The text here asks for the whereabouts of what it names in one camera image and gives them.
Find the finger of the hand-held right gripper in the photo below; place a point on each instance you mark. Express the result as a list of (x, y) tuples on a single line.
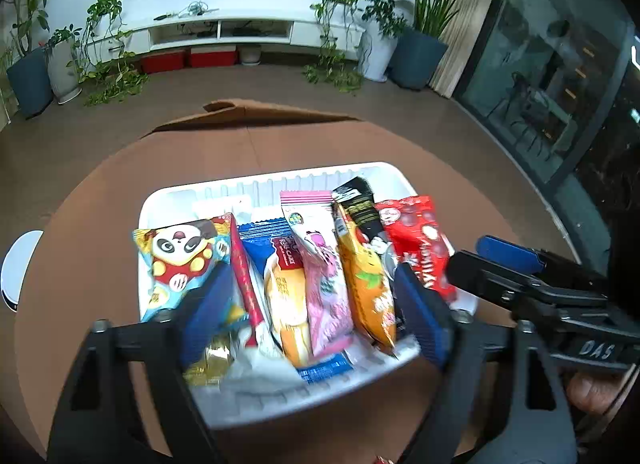
[(480, 274), (507, 250)]

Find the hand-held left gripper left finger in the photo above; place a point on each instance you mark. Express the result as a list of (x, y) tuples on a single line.
[(207, 304)]

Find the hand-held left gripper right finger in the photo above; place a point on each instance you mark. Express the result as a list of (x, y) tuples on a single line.
[(420, 309)]

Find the red and white snack packet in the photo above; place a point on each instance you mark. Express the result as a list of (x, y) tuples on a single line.
[(245, 279)]

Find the blue roll cake packet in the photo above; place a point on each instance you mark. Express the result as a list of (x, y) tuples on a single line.
[(287, 294)]

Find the white plastic tray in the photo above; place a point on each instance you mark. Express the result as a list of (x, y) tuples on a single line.
[(280, 404)]

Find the person's right hand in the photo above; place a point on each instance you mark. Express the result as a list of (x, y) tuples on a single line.
[(595, 391)]

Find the orange snack packet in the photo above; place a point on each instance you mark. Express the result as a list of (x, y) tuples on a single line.
[(370, 284)]

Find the panda print snack packet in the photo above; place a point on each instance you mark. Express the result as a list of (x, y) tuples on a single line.
[(175, 254)]

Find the gold snack packet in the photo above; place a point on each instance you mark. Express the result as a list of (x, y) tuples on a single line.
[(210, 364)]

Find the pink snack packet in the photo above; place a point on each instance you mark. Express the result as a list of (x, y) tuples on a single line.
[(325, 294)]

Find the black snack packet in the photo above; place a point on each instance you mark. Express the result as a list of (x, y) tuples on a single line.
[(362, 214)]

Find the glass sliding door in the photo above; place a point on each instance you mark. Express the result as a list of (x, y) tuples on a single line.
[(550, 68)]

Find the white round stool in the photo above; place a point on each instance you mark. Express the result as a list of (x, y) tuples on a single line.
[(20, 269)]

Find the brown cardboard sheet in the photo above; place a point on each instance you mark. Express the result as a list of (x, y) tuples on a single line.
[(250, 116)]

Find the large dark blue pot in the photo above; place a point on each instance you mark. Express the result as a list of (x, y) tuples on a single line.
[(417, 61)]

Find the beige curtain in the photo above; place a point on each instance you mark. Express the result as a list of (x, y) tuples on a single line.
[(465, 33)]

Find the tall white plant pot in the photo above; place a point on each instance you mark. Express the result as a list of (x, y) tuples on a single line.
[(377, 58)]

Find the trailing vine plant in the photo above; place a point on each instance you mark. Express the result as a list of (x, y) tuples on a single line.
[(115, 78)]

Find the red storage box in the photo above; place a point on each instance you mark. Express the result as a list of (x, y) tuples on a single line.
[(164, 62), (212, 57)]

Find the hanging vine plant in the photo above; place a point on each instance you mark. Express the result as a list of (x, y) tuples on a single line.
[(332, 73)]

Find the small white bowl pot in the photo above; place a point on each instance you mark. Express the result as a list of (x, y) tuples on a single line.
[(250, 54)]

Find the bushy green plant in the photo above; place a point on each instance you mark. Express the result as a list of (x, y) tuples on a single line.
[(385, 16)]

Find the blue plant pot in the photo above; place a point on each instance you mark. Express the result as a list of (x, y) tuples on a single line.
[(30, 86)]

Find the white tv cabinet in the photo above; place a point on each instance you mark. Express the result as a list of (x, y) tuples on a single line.
[(310, 31)]

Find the slender leafy plant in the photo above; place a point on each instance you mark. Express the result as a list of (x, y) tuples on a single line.
[(27, 3)]

